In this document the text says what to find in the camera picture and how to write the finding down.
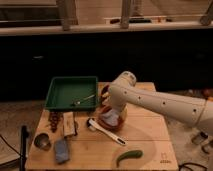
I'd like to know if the light blue towel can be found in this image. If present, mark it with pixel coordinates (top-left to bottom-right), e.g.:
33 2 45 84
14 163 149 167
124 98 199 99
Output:
101 109 119 126

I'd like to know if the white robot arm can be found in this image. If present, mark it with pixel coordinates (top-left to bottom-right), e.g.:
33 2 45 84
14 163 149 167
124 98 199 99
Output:
108 71 213 136

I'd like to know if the red bowl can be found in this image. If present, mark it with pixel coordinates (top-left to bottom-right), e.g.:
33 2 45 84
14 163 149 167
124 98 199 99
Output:
97 106 127 131

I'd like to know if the metal spoon in tray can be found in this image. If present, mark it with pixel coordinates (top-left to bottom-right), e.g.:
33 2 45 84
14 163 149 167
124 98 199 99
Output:
72 94 95 106

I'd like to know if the green plastic tray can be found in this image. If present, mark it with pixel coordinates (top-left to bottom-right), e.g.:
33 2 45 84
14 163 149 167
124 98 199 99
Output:
45 76 98 111

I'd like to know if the white measuring spoon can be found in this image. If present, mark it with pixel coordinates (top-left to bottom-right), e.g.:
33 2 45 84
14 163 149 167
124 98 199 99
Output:
86 118 126 146

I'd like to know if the white rectangular block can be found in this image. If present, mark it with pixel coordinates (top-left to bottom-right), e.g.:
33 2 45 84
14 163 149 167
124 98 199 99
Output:
63 112 76 137

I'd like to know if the brown grape bunch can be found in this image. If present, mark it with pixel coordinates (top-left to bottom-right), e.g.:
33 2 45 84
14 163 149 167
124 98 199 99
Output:
48 112 62 133

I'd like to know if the wooden railing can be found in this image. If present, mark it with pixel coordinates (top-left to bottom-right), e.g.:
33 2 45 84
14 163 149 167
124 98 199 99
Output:
0 0 213 35

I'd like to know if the green chili pepper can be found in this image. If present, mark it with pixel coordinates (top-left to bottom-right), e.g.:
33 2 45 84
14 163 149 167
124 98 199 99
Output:
116 150 143 166

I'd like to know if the blue grey sponge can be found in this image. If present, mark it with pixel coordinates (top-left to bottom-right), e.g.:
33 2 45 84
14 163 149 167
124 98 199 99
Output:
54 139 70 164

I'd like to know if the small metal cup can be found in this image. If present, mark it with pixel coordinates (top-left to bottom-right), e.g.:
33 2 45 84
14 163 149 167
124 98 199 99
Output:
34 133 51 151

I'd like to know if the black clamp stand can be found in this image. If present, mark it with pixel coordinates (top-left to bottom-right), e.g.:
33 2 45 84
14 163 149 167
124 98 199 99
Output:
19 125 29 171

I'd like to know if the black cable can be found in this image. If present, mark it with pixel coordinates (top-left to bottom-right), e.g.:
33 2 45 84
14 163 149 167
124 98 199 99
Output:
178 162 208 171

